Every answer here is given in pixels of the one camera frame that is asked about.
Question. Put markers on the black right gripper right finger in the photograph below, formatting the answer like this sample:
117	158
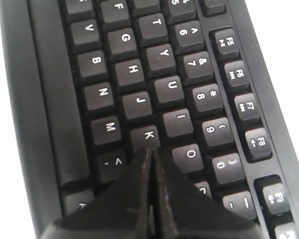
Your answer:
181	211

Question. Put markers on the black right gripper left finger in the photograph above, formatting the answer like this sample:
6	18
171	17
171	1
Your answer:
121	212

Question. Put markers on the black Acer keyboard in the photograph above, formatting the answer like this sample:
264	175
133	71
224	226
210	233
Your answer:
92	82

